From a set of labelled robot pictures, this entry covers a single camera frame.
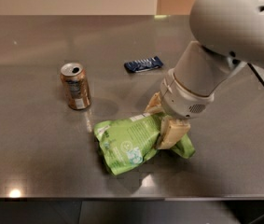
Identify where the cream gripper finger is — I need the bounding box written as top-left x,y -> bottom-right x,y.
145,92 -> 164,114
156,116 -> 190,149

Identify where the green rice chip bag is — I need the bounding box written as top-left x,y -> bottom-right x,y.
94,112 -> 195,175

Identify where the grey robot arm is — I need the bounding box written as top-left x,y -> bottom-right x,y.
146,0 -> 264,149

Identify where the dark blue snack bar wrapper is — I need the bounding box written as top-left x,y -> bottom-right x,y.
124,56 -> 163,73

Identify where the orange soda can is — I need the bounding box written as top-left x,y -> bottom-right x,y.
60,63 -> 90,110

